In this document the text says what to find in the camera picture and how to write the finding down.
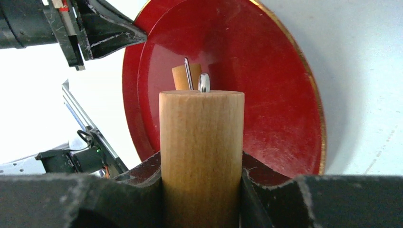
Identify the round red plate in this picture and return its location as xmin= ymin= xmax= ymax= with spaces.
xmin=122 ymin=0 xmax=326 ymax=178

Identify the wooden dough roller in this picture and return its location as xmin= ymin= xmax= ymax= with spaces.
xmin=159 ymin=59 xmax=245 ymax=228

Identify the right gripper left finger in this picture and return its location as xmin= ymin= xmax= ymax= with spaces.
xmin=0 ymin=153 xmax=163 ymax=228

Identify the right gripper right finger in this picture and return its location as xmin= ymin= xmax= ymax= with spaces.
xmin=240 ymin=153 xmax=403 ymax=228

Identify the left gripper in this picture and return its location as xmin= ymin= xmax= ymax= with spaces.
xmin=0 ymin=0 xmax=147 ymax=70

